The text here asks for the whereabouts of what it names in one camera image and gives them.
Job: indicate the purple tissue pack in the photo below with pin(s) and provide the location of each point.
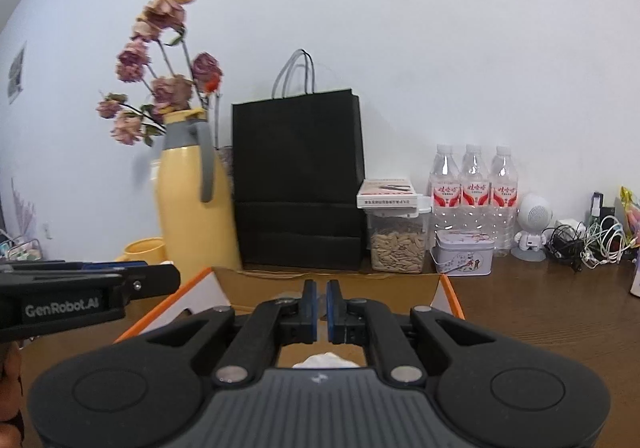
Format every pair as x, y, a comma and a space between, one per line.
636, 278

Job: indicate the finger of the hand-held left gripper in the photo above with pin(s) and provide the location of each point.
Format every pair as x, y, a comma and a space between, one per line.
115, 266
155, 280

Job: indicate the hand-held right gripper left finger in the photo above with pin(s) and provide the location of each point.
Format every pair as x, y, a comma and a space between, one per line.
311, 308

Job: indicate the printed tin box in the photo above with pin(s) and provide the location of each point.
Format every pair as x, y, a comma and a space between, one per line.
462, 255

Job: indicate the yellow thermos jug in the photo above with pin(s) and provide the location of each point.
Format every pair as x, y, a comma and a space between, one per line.
190, 208

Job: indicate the yellow snack packet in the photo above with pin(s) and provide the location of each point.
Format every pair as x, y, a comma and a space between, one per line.
630, 213

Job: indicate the white robot speaker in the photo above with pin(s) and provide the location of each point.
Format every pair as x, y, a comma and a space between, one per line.
535, 213

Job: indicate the person's left hand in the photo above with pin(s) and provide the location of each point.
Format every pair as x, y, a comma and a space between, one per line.
10, 393

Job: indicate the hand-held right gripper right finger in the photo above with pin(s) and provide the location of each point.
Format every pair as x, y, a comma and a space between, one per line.
333, 310

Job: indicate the white power adapter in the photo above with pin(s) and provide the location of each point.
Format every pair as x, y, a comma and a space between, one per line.
567, 225

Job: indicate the clear water bottle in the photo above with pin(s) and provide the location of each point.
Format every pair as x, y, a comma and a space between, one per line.
475, 178
445, 178
502, 208

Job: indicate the dried pink flower bouquet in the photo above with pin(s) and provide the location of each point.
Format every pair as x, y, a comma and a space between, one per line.
167, 90

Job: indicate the black paper bag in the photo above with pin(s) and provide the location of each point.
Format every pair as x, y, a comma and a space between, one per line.
295, 168

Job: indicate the small black box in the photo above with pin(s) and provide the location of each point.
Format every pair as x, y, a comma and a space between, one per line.
608, 214

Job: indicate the yellow mug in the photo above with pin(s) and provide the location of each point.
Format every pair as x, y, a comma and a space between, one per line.
145, 250

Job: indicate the white flat box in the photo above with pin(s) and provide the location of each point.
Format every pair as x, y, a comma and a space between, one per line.
387, 190

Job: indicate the white crumpled tissue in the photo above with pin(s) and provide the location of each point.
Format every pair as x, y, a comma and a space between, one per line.
325, 360

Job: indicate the clear jar of seeds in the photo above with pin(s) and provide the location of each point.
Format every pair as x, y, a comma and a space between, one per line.
397, 245

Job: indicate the orange cardboard box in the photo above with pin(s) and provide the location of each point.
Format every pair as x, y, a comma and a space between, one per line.
260, 288

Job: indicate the small dark bottle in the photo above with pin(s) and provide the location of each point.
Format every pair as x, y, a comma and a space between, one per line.
596, 205

